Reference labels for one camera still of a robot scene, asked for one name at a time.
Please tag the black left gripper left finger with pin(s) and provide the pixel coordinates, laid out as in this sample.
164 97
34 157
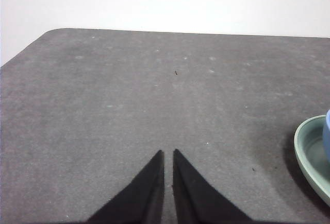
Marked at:
141 200

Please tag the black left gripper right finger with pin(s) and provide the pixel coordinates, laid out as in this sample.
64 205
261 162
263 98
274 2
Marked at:
193 200

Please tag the green plate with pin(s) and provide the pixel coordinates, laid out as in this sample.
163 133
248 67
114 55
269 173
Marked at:
309 146

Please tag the blue bowl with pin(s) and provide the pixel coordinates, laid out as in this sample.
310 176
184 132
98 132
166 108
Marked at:
327 134

